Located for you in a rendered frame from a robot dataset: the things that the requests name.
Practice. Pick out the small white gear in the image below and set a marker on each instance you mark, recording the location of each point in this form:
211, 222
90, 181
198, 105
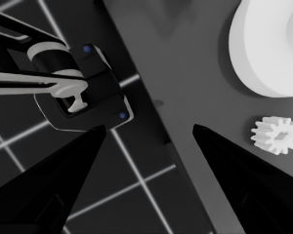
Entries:
291, 128

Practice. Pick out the large thick white disc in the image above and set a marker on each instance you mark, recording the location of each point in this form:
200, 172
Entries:
267, 48

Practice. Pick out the dark robot body block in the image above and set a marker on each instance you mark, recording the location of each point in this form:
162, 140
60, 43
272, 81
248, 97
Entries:
101, 87

